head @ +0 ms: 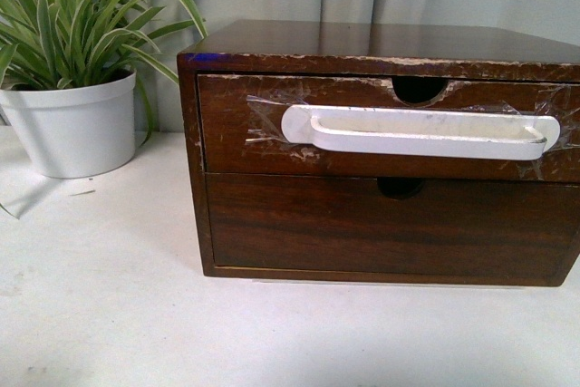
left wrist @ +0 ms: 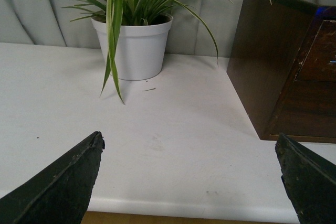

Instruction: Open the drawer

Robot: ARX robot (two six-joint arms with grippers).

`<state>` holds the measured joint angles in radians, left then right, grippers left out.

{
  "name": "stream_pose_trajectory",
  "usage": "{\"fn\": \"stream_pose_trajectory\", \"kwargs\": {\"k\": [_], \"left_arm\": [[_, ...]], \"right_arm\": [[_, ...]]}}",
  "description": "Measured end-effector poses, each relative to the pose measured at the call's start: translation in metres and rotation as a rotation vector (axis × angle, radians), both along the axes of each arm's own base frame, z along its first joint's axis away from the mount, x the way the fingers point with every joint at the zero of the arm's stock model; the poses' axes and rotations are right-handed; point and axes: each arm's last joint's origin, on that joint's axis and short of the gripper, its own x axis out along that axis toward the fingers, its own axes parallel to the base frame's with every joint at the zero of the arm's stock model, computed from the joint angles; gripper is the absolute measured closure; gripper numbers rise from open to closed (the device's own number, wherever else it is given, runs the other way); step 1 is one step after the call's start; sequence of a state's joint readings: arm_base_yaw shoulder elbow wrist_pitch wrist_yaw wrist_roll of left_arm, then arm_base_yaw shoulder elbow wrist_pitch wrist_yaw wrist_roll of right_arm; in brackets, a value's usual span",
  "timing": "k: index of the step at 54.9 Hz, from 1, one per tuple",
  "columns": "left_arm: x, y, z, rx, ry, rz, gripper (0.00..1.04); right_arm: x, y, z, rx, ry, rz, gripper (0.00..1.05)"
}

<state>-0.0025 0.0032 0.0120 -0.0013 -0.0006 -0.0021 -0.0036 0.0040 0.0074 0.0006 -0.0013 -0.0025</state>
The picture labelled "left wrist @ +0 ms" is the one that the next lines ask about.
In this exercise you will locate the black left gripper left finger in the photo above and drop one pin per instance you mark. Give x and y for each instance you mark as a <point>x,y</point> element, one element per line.
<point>61,192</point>

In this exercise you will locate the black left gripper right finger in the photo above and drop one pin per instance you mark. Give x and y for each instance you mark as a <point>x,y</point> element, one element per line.
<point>309,181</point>

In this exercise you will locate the dark wooden drawer cabinet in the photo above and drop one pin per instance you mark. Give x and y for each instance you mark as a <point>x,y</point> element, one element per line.
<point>282,66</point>

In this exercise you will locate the white plastic plant pot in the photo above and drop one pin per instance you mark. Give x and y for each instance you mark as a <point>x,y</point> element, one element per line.
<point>140,49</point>

